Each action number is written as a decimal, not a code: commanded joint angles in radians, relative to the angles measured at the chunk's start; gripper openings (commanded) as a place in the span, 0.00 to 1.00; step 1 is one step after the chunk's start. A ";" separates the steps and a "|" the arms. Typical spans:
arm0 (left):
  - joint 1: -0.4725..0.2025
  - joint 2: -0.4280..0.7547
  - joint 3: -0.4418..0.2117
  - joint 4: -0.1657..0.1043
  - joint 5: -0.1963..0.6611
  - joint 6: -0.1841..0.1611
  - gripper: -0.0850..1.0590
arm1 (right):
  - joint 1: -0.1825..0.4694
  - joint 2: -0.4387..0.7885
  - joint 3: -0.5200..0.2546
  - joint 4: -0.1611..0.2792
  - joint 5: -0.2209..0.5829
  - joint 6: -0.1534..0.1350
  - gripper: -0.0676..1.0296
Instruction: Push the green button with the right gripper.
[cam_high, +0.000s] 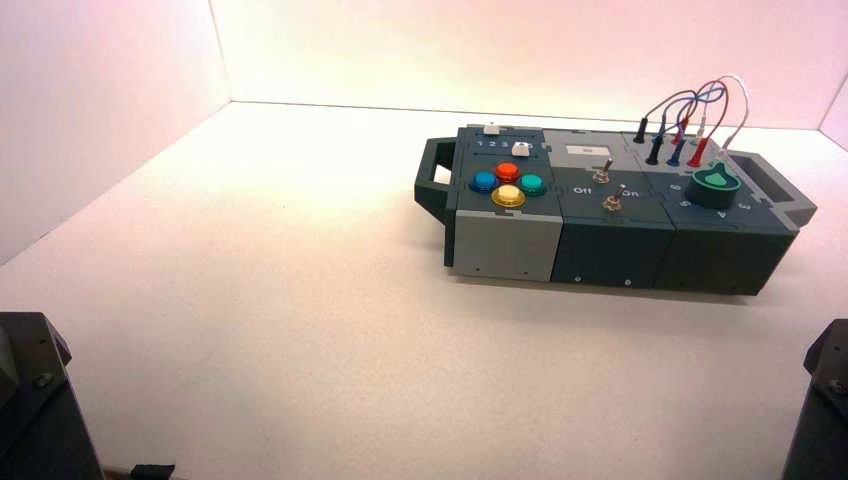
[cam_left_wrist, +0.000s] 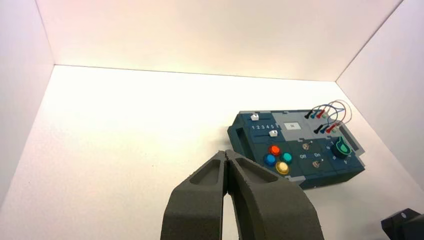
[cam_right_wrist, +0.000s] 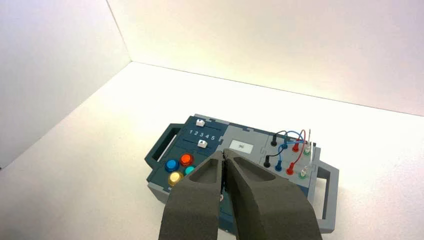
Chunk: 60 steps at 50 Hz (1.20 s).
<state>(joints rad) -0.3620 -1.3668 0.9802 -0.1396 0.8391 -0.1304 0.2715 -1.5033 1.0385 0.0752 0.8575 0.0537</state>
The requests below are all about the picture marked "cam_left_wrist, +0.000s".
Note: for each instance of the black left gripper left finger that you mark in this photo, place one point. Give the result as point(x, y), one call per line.
point(195, 208)

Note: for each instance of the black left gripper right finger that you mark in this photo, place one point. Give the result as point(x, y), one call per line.
point(271, 208)

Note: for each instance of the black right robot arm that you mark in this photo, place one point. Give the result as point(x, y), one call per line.
point(405, 225)

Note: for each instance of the yellow push button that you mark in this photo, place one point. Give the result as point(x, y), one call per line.
point(282, 168)

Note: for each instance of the blue push button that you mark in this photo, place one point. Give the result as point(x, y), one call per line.
point(270, 160)

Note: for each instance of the green push button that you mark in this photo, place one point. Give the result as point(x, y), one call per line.
point(287, 158)

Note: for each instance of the red push button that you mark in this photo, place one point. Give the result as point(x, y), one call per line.
point(274, 150)

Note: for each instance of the dark teal control box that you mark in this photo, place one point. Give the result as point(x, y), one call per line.
point(318, 172)

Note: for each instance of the white slider knob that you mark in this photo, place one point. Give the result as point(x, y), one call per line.
point(254, 116)
point(273, 133)

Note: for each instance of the white label sticker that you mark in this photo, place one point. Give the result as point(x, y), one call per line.
point(292, 126)

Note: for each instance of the black rotary knob green pointer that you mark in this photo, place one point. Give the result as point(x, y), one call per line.
point(341, 149)

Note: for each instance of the metal toggle switch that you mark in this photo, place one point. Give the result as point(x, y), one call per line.
point(316, 163)
point(306, 145)

